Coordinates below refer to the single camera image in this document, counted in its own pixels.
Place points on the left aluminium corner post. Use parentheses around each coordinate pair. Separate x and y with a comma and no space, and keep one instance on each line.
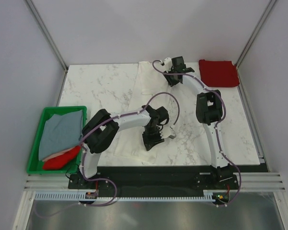
(42,26)

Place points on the folded red t shirt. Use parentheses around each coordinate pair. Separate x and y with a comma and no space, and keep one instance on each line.
(218,73)

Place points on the red t shirt in bin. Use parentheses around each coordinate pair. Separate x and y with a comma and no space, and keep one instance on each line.
(59,162)

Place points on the pink t shirt in bin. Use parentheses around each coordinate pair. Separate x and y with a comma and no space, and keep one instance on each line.
(56,154)

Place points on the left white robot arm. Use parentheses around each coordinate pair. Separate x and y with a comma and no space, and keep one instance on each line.
(100,131)

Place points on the aluminium corner post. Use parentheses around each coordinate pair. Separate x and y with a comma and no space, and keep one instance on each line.
(42,26)
(257,29)

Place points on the green plastic bin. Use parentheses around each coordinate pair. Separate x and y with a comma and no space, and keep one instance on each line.
(34,165)

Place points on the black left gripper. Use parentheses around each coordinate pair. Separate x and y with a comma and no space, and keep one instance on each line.
(150,143)

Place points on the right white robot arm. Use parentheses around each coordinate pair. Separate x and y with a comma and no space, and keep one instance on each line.
(209,106)

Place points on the white t shirt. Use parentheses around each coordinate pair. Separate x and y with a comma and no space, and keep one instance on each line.
(152,88)

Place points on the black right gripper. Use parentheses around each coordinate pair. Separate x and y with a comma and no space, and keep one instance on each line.
(171,83)

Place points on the right aluminium corner post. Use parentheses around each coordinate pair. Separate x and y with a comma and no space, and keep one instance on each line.
(257,29)

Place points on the white slotted cable duct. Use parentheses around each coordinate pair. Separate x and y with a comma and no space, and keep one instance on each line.
(201,196)

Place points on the grey-blue t shirt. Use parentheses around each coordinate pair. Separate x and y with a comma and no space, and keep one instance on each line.
(60,132)

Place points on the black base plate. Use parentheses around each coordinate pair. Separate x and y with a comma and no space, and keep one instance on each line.
(102,171)

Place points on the aluminium frame rail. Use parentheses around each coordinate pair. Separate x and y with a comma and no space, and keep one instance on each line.
(246,182)

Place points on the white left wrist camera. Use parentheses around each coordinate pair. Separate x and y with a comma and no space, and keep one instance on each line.
(167,132)

